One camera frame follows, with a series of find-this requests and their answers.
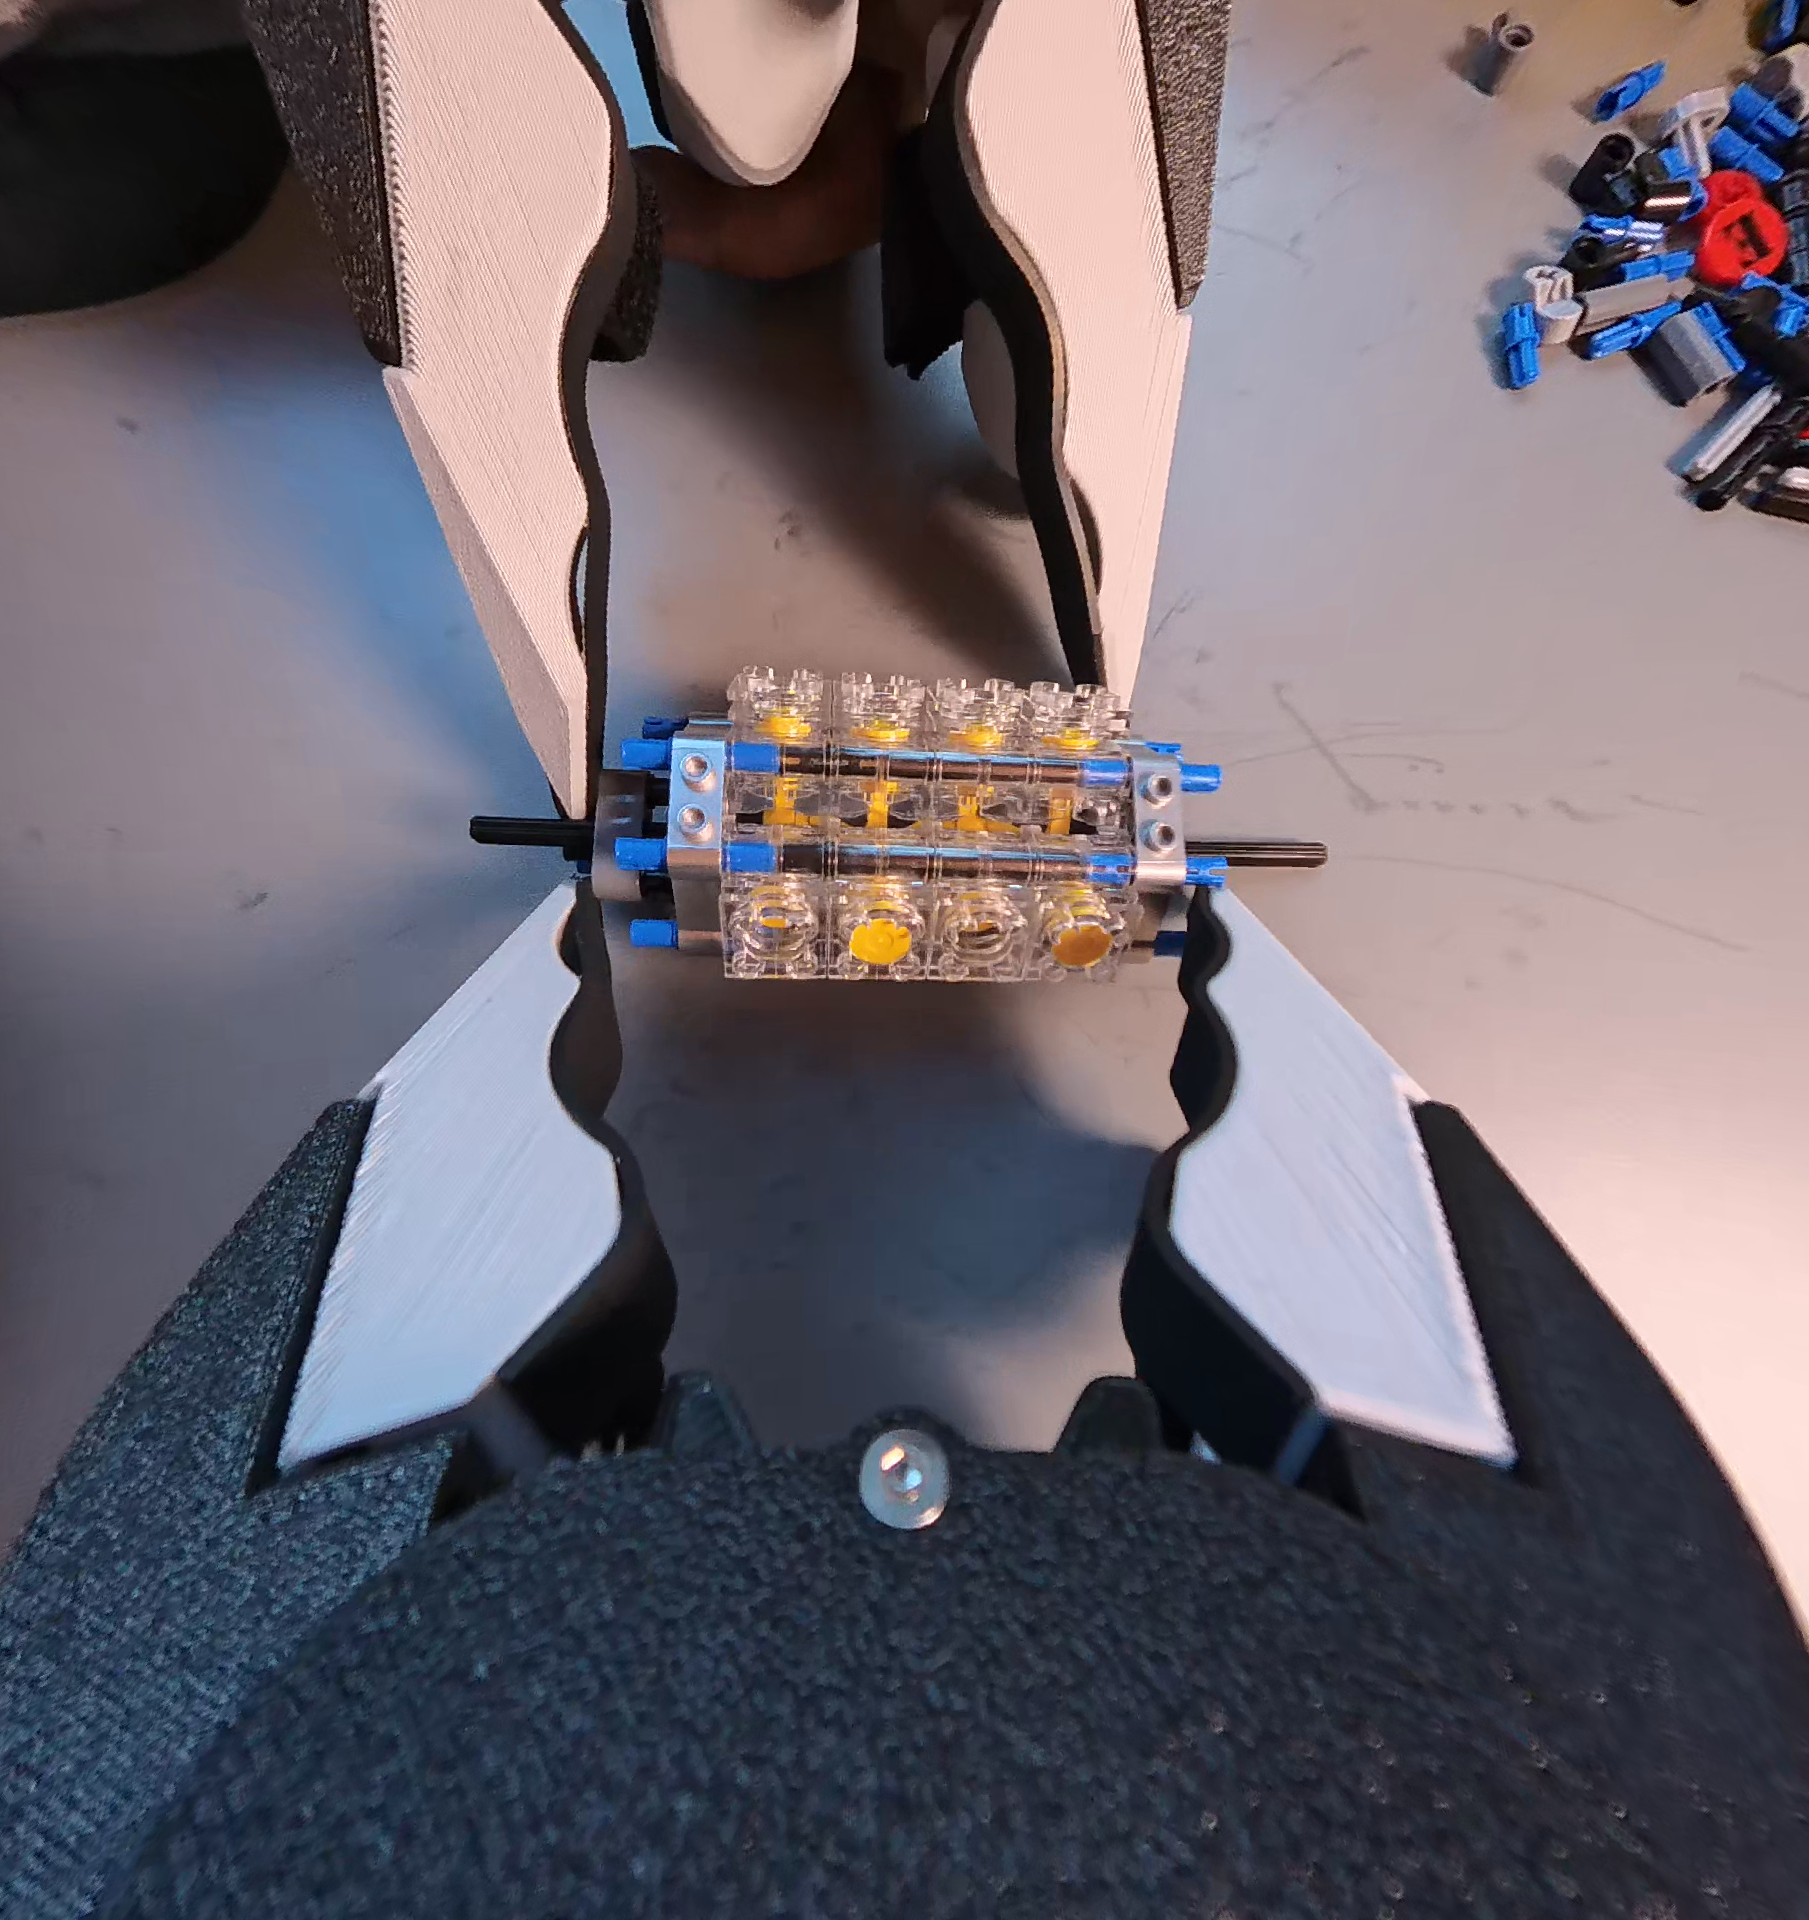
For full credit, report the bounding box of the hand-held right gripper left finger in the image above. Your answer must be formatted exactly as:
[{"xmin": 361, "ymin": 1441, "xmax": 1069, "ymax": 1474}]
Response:
[{"xmin": 273, "ymin": 882, "xmax": 681, "ymax": 1502}]

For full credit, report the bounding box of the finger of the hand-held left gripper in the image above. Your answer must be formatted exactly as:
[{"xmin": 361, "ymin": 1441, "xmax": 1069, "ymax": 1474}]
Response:
[
  {"xmin": 372, "ymin": 0, "xmax": 639, "ymax": 808},
  {"xmin": 942, "ymin": 0, "xmax": 1196, "ymax": 695}
]

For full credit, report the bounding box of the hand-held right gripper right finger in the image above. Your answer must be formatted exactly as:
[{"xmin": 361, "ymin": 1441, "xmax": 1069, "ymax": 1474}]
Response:
[{"xmin": 1121, "ymin": 886, "xmax": 1522, "ymax": 1487}]

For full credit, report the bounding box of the transparent toy engine block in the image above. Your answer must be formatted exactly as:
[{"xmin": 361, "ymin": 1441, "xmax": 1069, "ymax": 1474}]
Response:
[{"xmin": 470, "ymin": 661, "xmax": 1330, "ymax": 985}]

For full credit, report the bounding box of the person's left hand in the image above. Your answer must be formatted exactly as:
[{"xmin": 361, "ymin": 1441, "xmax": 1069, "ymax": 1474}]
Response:
[{"xmin": 647, "ymin": 128, "xmax": 909, "ymax": 281}]

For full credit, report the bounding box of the pile of mixed toy parts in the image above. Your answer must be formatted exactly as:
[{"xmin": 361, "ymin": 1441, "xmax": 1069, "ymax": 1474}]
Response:
[{"xmin": 1497, "ymin": 0, "xmax": 1809, "ymax": 541}]

